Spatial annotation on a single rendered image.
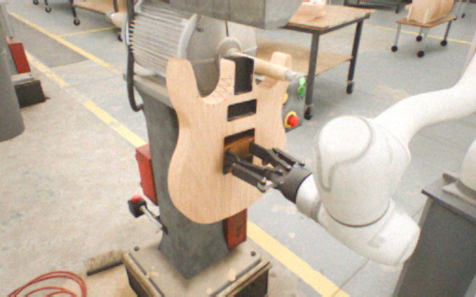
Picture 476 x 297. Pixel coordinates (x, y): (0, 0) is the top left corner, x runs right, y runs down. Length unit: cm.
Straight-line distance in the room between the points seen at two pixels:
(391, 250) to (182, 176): 42
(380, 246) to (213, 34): 62
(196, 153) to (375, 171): 40
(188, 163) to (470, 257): 115
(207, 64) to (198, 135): 26
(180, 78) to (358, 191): 38
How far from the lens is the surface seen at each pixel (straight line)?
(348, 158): 46
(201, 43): 92
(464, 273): 164
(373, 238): 61
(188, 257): 151
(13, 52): 428
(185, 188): 77
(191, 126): 72
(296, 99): 124
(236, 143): 82
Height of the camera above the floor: 152
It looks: 31 degrees down
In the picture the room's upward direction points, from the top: straight up
